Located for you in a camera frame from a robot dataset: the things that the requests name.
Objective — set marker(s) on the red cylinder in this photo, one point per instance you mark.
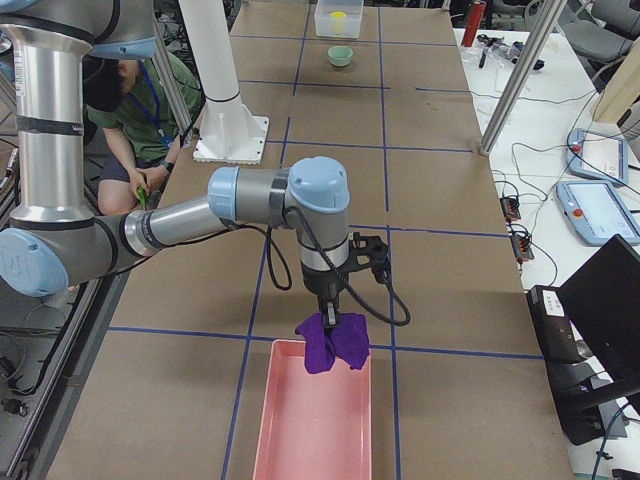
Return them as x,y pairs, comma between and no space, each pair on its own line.
474,19

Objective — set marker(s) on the pink plastic bin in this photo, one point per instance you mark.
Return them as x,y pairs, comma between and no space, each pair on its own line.
314,426

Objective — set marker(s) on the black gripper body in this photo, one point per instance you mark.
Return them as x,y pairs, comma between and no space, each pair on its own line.
321,285

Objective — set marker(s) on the black power box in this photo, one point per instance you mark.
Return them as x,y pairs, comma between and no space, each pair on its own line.
554,331

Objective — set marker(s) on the clear plastic bin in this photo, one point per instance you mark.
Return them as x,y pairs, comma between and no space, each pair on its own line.
353,10

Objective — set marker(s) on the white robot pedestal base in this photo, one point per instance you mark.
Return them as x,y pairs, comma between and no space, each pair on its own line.
228,132

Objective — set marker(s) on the far teach pendant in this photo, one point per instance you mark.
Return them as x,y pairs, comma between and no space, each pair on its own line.
598,156

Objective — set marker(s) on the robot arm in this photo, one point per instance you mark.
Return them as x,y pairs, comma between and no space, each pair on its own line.
55,241

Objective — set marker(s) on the black monitor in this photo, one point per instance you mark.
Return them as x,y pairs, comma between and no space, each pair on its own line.
602,301

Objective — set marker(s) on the seated person green shirt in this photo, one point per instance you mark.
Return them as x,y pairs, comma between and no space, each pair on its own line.
127,99

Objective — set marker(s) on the teach pendant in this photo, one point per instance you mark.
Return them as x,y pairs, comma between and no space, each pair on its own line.
598,156
596,211

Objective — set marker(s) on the light green bowl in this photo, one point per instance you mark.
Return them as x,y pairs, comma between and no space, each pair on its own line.
340,56

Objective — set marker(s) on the aluminium frame post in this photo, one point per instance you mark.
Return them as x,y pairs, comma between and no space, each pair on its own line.
550,13

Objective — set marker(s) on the near teach pendant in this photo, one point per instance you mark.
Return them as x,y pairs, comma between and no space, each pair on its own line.
596,211

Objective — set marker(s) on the yellow plastic cup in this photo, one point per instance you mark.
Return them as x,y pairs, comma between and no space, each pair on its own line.
338,22

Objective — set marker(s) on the purple cloth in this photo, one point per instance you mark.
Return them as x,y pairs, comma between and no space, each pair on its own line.
349,341

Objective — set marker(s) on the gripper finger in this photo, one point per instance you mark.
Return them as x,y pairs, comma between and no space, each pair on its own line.
331,315

